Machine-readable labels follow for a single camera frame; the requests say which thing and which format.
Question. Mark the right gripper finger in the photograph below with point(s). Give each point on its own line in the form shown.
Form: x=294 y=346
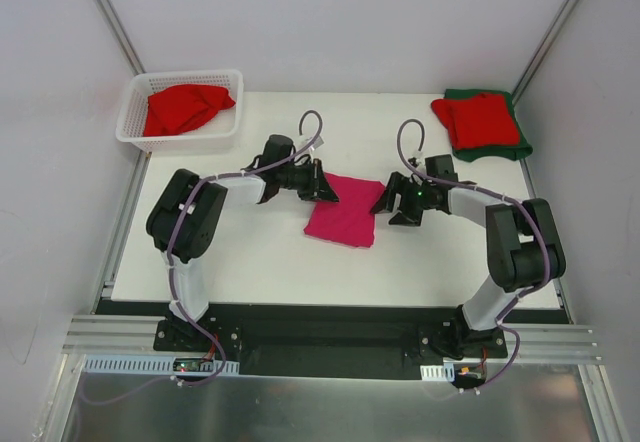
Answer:
x=403 y=218
x=386 y=202

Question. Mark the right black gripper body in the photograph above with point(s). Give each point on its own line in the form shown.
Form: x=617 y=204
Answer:
x=402 y=199

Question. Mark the pink t shirt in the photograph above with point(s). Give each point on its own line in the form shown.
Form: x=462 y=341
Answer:
x=349 y=221

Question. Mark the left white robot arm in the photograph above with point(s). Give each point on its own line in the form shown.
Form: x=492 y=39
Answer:
x=183 y=222

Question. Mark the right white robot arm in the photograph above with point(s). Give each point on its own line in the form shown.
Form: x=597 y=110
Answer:
x=524 y=251

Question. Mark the white plastic basket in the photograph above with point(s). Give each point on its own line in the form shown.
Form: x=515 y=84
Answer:
x=216 y=134

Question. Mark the folded red t shirt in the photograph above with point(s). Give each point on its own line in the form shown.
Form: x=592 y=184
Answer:
x=480 y=121

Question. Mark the folded green t shirt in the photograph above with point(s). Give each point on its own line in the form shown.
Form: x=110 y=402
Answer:
x=516 y=152

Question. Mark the red crumpled t shirt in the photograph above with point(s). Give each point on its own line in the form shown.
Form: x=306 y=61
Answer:
x=184 y=108

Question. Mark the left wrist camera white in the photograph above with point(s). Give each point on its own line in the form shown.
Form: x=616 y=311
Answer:
x=311 y=143

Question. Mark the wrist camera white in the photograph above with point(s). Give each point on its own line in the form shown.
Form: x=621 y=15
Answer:
x=311 y=143
x=416 y=160

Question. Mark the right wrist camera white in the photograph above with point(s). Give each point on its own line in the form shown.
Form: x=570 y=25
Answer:
x=416 y=160

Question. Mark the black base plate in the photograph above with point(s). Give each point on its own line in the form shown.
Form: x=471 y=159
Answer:
x=387 y=343

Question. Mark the right grey cable duct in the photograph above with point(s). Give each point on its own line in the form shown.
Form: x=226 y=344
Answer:
x=438 y=373

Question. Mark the grey cable duct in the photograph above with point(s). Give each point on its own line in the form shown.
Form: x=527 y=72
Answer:
x=438 y=373
x=158 y=365

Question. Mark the left grey cable duct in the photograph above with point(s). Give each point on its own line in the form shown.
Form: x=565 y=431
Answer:
x=158 y=365

